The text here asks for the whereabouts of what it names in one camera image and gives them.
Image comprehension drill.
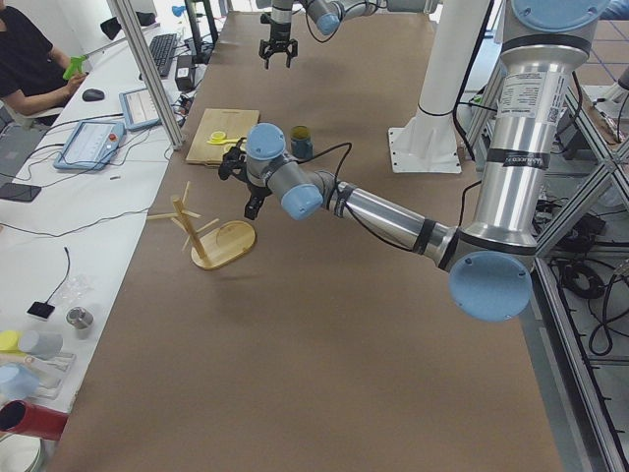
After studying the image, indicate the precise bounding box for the red cylinder bottle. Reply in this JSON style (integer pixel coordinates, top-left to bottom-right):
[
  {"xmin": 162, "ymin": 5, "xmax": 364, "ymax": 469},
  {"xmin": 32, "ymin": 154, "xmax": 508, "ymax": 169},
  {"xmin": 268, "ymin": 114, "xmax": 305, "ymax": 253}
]
[{"xmin": 1, "ymin": 400, "xmax": 69, "ymax": 441}]

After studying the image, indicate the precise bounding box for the wooden cutting board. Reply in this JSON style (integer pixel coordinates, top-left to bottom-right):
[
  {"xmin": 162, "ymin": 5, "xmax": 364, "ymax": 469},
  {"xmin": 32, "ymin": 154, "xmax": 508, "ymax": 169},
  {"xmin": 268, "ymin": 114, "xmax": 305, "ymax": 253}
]
[{"xmin": 186, "ymin": 108, "xmax": 260, "ymax": 167}]

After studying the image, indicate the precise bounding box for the wooden cup rack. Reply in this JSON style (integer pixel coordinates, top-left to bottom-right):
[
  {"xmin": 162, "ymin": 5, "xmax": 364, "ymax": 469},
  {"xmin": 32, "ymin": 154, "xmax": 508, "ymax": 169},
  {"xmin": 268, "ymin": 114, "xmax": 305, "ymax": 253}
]
[{"xmin": 146, "ymin": 181, "xmax": 257, "ymax": 270}]

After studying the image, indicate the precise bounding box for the black keyboard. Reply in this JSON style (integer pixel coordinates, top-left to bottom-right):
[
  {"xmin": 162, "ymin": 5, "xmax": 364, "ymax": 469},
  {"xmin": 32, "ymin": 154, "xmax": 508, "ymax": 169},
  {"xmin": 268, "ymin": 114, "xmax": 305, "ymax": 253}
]
[{"xmin": 149, "ymin": 33, "xmax": 178, "ymax": 78}]

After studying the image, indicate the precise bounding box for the near blue teach pendant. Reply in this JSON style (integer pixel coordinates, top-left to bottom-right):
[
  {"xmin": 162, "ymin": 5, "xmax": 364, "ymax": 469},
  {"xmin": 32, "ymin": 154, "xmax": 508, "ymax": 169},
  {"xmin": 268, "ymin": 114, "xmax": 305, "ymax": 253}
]
[{"xmin": 53, "ymin": 120, "xmax": 126, "ymax": 171}]

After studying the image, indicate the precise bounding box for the yellow cup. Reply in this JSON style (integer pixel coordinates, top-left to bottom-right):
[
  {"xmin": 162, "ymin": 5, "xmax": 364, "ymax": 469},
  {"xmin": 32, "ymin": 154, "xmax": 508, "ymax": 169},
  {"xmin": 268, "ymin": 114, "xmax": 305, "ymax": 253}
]
[{"xmin": 0, "ymin": 330, "xmax": 22, "ymax": 353}]

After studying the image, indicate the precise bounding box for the yellow toy knife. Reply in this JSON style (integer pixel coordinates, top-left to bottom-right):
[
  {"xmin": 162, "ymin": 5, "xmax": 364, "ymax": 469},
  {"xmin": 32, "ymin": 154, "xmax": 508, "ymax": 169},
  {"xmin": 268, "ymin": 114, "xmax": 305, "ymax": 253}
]
[{"xmin": 206, "ymin": 138, "xmax": 246, "ymax": 146}]

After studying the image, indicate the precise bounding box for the light blue cup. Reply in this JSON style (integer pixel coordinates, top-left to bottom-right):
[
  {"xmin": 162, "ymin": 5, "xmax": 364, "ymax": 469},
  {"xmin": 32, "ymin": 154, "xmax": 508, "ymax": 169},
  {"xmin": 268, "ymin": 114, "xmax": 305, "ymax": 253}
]
[{"xmin": 1, "ymin": 363, "xmax": 39, "ymax": 400}]

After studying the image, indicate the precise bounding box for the far blue teach pendant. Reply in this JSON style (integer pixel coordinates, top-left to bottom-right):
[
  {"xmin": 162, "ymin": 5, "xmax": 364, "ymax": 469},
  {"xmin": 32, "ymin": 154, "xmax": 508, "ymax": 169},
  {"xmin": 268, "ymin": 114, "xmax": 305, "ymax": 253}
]
[{"xmin": 119, "ymin": 88, "xmax": 161, "ymax": 132}]

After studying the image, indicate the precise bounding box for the green toy gun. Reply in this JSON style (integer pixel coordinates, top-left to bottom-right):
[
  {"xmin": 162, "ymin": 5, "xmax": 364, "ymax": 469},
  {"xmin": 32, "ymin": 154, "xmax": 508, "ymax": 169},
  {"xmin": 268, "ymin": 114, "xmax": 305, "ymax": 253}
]
[{"xmin": 63, "ymin": 55, "xmax": 88, "ymax": 81}]

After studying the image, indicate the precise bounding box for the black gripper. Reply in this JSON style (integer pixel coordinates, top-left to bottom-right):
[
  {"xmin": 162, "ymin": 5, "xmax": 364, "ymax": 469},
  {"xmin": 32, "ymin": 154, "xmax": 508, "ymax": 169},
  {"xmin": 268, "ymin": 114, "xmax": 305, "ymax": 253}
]
[
  {"xmin": 244, "ymin": 184, "xmax": 269, "ymax": 220},
  {"xmin": 258, "ymin": 22, "xmax": 298, "ymax": 69}
]

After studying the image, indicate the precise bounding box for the person in black shirt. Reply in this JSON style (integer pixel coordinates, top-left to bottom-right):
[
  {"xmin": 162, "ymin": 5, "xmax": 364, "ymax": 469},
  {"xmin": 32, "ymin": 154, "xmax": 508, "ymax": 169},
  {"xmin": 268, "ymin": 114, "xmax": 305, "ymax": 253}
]
[{"xmin": 1, "ymin": 4, "xmax": 86, "ymax": 116}]

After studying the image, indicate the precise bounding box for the white camera pillar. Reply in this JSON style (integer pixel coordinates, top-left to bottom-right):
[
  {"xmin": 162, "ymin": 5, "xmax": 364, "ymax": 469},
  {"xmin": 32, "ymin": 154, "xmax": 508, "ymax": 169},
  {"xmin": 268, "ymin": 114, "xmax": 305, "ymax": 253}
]
[{"xmin": 388, "ymin": 0, "xmax": 493, "ymax": 173}]

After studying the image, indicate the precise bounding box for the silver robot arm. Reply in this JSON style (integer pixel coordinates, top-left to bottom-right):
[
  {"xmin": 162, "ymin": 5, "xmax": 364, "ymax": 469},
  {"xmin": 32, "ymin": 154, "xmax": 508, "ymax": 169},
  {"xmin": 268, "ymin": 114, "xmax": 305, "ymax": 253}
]
[
  {"xmin": 256, "ymin": 0, "xmax": 440, "ymax": 69},
  {"xmin": 241, "ymin": 1, "xmax": 606, "ymax": 322}
]

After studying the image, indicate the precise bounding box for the blue teach pendant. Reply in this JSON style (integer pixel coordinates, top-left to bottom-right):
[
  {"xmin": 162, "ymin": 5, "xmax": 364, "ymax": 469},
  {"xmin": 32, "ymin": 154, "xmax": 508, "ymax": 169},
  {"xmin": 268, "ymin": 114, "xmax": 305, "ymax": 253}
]
[
  {"xmin": 53, "ymin": 120, "xmax": 126, "ymax": 171},
  {"xmin": 119, "ymin": 88, "xmax": 161, "ymax": 132}
]

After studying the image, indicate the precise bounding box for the dark teal cup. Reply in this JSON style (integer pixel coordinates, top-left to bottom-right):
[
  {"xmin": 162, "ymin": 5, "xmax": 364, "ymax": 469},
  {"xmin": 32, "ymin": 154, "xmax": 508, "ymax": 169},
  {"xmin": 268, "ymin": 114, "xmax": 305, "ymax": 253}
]
[{"xmin": 290, "ymin": 125, "xmax": 314, "ymax": 160}]

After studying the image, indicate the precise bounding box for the black computer mouse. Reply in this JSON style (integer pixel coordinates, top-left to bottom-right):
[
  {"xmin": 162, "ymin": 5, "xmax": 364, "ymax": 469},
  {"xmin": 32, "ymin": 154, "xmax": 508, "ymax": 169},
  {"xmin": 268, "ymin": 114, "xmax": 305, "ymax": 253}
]
[{"xmin": 82, "ymin": 88, "xmax": 105, "ymax": 102}]

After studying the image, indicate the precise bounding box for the black smartphone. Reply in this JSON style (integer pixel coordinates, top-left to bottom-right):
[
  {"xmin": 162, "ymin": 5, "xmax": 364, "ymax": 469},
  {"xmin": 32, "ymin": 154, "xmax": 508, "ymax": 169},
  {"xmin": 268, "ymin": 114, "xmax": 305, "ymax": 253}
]
[{"xmin": 0, "ymin": 183, "xmax": 41, "ymax": 203}]

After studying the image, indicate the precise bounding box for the small black square pad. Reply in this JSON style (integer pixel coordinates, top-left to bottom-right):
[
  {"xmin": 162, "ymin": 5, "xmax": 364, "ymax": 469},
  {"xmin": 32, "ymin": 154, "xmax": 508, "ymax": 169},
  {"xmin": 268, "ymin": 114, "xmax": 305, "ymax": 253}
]
[{"xmin": 27, "ymin": 301, "xmax": 55, "ymax": 320}]

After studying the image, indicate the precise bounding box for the black power adapter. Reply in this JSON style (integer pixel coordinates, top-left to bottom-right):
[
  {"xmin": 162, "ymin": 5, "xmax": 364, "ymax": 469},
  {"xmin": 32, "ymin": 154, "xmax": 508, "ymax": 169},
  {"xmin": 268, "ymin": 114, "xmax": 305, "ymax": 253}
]
[{"xmin": 175, "ymin": 55, "xmax": 196, "ymax": 91}]

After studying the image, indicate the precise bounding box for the grey cup lying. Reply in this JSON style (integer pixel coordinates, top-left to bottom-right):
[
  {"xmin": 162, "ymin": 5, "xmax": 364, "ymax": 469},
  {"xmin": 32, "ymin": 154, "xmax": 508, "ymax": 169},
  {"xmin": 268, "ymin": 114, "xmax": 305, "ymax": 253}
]
[{"xmin": 18, "ymin": 330, "xmax": 63, "ymax": 359}]

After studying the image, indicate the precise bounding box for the aluminium frame post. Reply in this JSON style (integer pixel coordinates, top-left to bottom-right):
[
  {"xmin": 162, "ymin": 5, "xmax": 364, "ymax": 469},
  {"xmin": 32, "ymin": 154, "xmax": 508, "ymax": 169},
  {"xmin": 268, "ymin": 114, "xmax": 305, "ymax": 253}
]
[{"xmin": 111, "ymin": 0, "xmax": 184, "ymax": 150}]

